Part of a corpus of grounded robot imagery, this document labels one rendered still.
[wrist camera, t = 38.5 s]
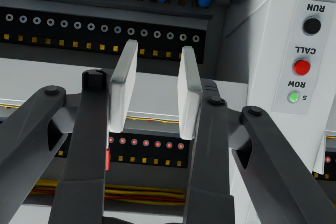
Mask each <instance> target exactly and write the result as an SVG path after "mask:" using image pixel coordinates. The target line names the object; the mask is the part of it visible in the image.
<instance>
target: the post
mask: <svg viewBox="0 0 336 224"><path fill-rule="evenodd" d="M297 1H298V0H268V1H267V2H266V3H265V4H264V5H263V6H262V7H260V8H259V9H258V10H257V11H256V12H255V13H254V14H253V15H252V16H250V17H249V18H248V19H247V20H246V21H245V22H244V23H243V24H242V25H240V26H239V27H238V28H237V29H236V30H235V31H234V32H233V33H232V34H230V35H229V36H228V37H227V38H225V33H226V22H227V11H228V6H227V7H226V13H225V19H224V25H223V31H222V37H221V43H220V49H219V55H218V61H217V67H216V73H215V79H214V80H215V81H223V82H232V83H242V84H248V92H247V104H246V106H256V107H260V108H262V109H263V110H265V111H266V112H267V113H268V114H269V115H270V117H271V118H272V120H273V121H274V122H275V124H276V125H277V127H278V128H279V129H280V131H281V132H282V133H283V135H284V136H285V138H286V139H287V140H288V142H289V143H290V145H291V146H292V147H293V149H294V150H295V152H296V153H297V154H298V156H299V157H300V159H301V160H302V161H303V163H304V164H305V166H306V167H307V168H308V170H309V171H310V172H311V174H312V172H313V169H314V166H315V162H316V159H317V155H318V152H319V149H320V145H321V142H322V138H323V135H324V132H325V128H326V125H327V121H328V118H329V114H330V111H331V108H332V104H333V101H334V97H335V94H336V8H335V11H334V15H333V19H332V22H331V26H330V30H329V34H328V37H327V41H326V45H325V48H324V52H323V56H322V60H321V63H320V67H319V71H318V74H317V78H316V82H315V86H314V89H313V93H312V97H311V100H310V104H309V108H308V112H307V115H306V116H303V115H293V114H283V113H273V112H272V109H273V105H274V100H275V96H276V92H277V88H278V83H279V79H280V75H281V70H282V66H283V62H284V57H285V53H286V49H287V44H288V40H289V36H290V31H291V27H292V23H293V18H294V14H295V10H296V5H297ZM312 1H320V2H328V3H336V0H312ZM229 179H230V195H231V196H234V205H235V224H246V221H247V217H248V213H249V208H250V204H251V198H250V195H249V193H248V191H247V188H246V186H245V183H244V181H243V179H242V176H241V174H240V171H239V169H238V167H237V166H236V165H235V164H233V163H232V162H230V161H229Z"/></svg>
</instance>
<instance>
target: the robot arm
mask: <svg viewBox="0 0 336 224"><path fill-rule="evenodd" d="M138 45H139V42H137V40H131V39H129V41H127V43H126V45H125V47H124V50H123V52H122V54H121V57H120V59H119V61H118V64H117V66H116V68H115V69H107V68H102V69H101V70H98V69H91V70H87V71H84V72H83V73H82V92H81V93H78V94H67V91H66V89H64V88H63V87H60V86H54V85H51V86H50V85H49V86H46V87H42V88H41V89H39V90H38V91H37V92H36V93H35V94H34V95H33V96H31V97H30V98H29V99H28V100H27V101H26V102H25V103H24V104H23V105H22V106H20V107H19V108H18V109H17V110H16V111H15V112H14V113H13V114H12V115H10V116H9V117H8V118H7V119H6V120H5V121H4V122H3V123H2V124H1V125H0V224H9V223H10V221H11V220H12V218H13V217H14V216H15V214H16V213H17V211H18V210H19V208H20V207H21V205H22V204H23V202H24V201H25V199H26V198H27V196H28V195H29V193H30V192H31V191H32V189H33V188H34V186H35V185H36V183H37V182H38V180H39V179H40V177H41V176H42V174H43V173H44V171H45V170H46V169H47V167H48V166H49V164H50V163H51V161H52V160H53V158H54V157H55V155H56V154H57V152H58V151H59V149H60V148H61V146H62V145H63V144H64V142H65V141H66V139H67V138H68V133H72V137H71V142H70V146H69V151H68V155H67V160H66V164H65V169H64V173H63V178H62V180H59V181H58V183H57V187H56V191H55V195H54V200H53V204H52V208H51V212H50V217H49V221H48V224H134V223H131V222H128V221H125V220H121V219H118V218H115V217H105V216H104V204H105V182H106V159H107V137H108V130H109V131H110V132H111V133H121V132H122V131H123V129H124V125H125V121H126V117H127V113H128V109H129V105H130V101H131V97H132V93H133V89H134V85H135V81H136V72H137V58H138ZM177 87H178V106H179V126H180V137H181V138H182V140H193V139H195V141H194V147H193V155H192V162H191V168H190V175H189V182H188V188H187V195H186V202H185V209H184V215H183V222H182V223H174V222H173V223H165V224H236V217H235V199H234V196H233V195H230V161H229V148H231V149H232V150H231V152H232V155H233V158H234V160H235V163H236V165H237V167H238V170H239V172H240V175H241V177H242V179H243V182H244V184H245V187H246V189H247V191H248V194H249V196H250V199H251V201H252V203H253V206H254V208H255V211H256V213H257V215H258V218H259V220H260V223H261V224H336V207H335V206H334V204H333V203H332V202H331V200H330V199H329V197H328V196H327V195H326V193H325V192H324V190H323V189H322V188H321V186H320V185H319V183H318V182H317V181H316V179H315V178H314V176H313V175H312V174H311V172H310V171H309V170H308V168H307V167H306V165H305V164H304V163H303V161H302V160H301V158H300V157H299V156H298V154H297V153H296V151H295V150H294V149H293V147H292V146H291V144H290V143H289V142H288V140H287V139H286V137H285V136H284V135H283V133H282V132H281V131H280V129H279V128H278V126H277V125H276V124H275V122H274V121H273V119H272V118H271V117H270V115H269V114H268V113H267V112H266V111H265V110H264V109H262V108H260V107H258V106H245V107H243V109H242V112H239V111H235V110H232V109H230V108H228V103H227V102H226V101H225V100H224V99H222V98H221V96H220V93H219V90H218V87H217V84H216V83H215V82H214V81H213V80H212V79H204V78H200V75H199V70H198V65H197V61H196V56H195V52H194V49H193V47H192V46H184V47H183V48H182V55H181V62H180V69H179V76H178V83H177ZM195 134H196V136H195Z"/></svg>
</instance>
